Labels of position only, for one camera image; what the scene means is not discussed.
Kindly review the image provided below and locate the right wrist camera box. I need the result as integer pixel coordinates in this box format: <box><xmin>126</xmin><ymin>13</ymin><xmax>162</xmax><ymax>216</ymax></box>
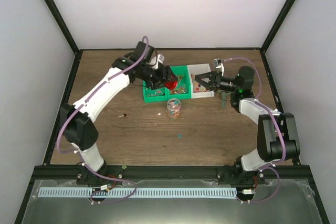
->
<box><xmin>213</xmin><ymin>58</ymin><xmax>225</xmax><ymax>76</ymax></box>

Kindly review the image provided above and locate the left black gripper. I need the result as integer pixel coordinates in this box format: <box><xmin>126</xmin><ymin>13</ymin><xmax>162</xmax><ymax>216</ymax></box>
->
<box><xmin>140</xmin><ymin>64</ymin><xmax>177</xmax><ymax>90</ymax></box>

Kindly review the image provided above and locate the light blue slotted rail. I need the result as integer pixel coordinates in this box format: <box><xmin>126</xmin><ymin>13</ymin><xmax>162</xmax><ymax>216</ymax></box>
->
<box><xmin>38</xmin><ymin>187</ymin><xmax>237</xmax><ymax>199</ymax></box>

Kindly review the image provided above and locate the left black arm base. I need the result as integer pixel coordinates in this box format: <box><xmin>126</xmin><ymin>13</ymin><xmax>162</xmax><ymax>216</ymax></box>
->
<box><xmin>76</xmin><ymin>162</ymin><xmax>124</xmax><ymax>185</ymax></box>

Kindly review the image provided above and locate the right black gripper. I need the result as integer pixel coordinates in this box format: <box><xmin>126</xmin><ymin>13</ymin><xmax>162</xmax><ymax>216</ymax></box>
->
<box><xmin>195</xmin><ymin>71</ymin><xmax>239</xmax><ymax>93</ymax></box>

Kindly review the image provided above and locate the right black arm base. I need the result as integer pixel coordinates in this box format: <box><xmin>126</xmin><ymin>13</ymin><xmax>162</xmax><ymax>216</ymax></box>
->
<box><xmin>216</xmin><ymin>163</ymin><xmax>259</xmax><ymax>185</ymax></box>

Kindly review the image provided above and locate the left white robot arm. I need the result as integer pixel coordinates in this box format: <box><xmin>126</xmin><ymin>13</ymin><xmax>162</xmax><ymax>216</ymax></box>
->
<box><xmin>56</xmin><ymin>36</ymin><xmax>178</xmax><ymax>184</ymax></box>

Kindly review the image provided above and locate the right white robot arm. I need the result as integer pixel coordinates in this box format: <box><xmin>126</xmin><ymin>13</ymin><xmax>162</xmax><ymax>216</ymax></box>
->
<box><xmin>195</xmin><ymin>66</ymin><xmax>300</xmax><ymax>184</ymax></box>

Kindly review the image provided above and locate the green plastic scoop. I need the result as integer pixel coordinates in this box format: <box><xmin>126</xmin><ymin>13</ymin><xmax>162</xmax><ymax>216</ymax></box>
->
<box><xmin>219</xmin><ymin>91</ymin><xmax>230</xmax><ymax>109</ymax></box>

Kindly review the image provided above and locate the red jar lid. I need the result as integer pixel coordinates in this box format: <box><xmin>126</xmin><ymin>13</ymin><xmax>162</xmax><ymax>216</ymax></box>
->
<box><xmin>164</xmin><ymin>78</ymin><xmax>178</xmax><ymax>90</ymax></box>

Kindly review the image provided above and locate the green double candy bin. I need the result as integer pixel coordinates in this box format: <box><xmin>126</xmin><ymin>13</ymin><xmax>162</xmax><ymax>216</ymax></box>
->
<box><xmin>143</xmin><ymin>65</ymin><xmax>192</xmax><ymax>103</ymax></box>

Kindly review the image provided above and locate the clear plastic jar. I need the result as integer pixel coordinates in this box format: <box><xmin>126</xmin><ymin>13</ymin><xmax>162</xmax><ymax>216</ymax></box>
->
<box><xmin>167</xmin><ymin>98</ymin><xmax>181</xmax><ymax>120</ymax></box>

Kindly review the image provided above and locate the white candy bin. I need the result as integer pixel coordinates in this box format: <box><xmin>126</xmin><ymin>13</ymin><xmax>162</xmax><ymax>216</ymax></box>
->
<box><xmin>187</xmin><ymin>63</ymin><xmax>214</xmax><ymax>99</ymax></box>

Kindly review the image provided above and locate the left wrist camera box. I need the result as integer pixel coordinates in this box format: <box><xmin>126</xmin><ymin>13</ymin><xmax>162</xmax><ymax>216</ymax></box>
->
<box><xmin>151</xmin><ymin>54</ymin><xmax>165</xmax><ymax>69</ymax></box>

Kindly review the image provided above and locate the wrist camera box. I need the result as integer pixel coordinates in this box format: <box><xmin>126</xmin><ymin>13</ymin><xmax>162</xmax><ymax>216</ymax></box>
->
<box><xmin>151</xmin><ymin>54</ymin><xmax>165</xmax><ymax>69</ymax></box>
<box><xmin>213</xmin><ymin>58</ymin><xmax>225</xmax><ymax>76</ymax></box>

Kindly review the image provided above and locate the black aluminium front beam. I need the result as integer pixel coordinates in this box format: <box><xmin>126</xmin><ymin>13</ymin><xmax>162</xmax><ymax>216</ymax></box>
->
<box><xmin>34</xmin><ymin>165</ymin><xmax>310</xmax><ymax>182</ymax></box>

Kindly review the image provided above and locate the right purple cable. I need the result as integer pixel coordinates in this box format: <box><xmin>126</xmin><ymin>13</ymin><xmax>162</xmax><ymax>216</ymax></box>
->
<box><xmin>223</xmin><ymin>56</ymin><xmax>287</xmax><ymax>205</ymax></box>

